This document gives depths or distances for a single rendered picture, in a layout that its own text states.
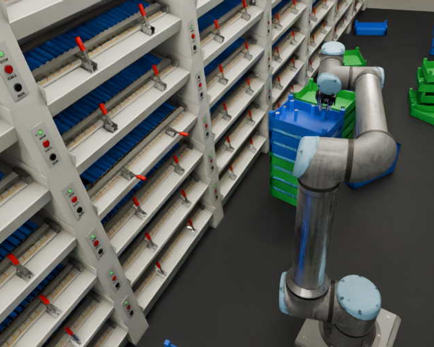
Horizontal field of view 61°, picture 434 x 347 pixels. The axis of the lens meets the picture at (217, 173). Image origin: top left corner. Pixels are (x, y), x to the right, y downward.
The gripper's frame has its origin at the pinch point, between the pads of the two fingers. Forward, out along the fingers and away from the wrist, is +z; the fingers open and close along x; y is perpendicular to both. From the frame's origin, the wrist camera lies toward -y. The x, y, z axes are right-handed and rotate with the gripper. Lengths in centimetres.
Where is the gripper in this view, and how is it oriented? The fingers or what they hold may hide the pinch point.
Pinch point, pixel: (324, 107)
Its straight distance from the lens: 187.4
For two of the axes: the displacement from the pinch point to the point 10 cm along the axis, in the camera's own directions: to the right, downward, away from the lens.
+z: 1.4, 5.6, 8.2
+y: -1.3, 8.3, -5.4
